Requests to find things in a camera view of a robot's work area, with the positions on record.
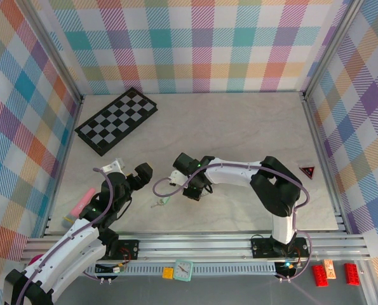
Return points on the green-headed key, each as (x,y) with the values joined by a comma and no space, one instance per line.
(166,200)

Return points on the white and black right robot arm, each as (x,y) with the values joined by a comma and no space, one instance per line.
(233,173)

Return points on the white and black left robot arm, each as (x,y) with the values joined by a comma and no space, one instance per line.
(64,248)

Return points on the black and grey chessboard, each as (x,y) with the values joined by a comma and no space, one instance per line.
(115,120)

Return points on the pink tube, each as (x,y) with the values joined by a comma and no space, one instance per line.
(84,203)

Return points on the yellow toy brick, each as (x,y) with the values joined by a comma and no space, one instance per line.
(167,273)

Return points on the mint green alarm clock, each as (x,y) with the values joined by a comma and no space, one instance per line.
(183,270)

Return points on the red and black triangle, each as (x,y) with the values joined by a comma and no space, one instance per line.
(308,171)

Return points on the magenta plastic cup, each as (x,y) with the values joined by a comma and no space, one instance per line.
(34,260)

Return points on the red toy brick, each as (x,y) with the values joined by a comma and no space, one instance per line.
(352,274)
(320,275)

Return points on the orange wooden block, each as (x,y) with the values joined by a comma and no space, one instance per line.
(329,270)

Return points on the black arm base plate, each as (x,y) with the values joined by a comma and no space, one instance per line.
(261,248)
(130,249)

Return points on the aluminium side rail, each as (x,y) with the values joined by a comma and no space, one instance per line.
(63,165)
(326,165)

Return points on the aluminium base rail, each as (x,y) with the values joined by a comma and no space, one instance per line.
(192,246)

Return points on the aluminium corner post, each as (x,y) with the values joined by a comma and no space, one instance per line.
(331,47)
(52,47)

